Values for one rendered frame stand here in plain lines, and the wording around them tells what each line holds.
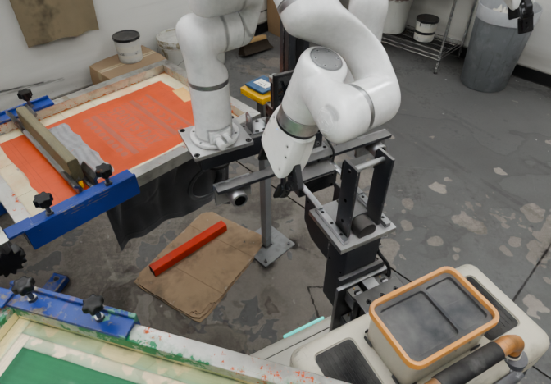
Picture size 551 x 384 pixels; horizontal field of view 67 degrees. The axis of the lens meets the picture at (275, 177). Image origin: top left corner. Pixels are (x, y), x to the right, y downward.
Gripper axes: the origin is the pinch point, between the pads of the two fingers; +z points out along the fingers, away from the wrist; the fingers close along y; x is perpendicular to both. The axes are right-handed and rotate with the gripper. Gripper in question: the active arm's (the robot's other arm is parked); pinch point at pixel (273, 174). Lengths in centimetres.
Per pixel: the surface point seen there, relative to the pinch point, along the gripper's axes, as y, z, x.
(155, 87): -83, 55, -4
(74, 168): -35, 38, -36
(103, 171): -28, 32, -29
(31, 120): -60, 45, -46
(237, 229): -56, 138, 39
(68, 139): -58, 53, -37
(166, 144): -45, 45, -8
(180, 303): -22, 135, 0
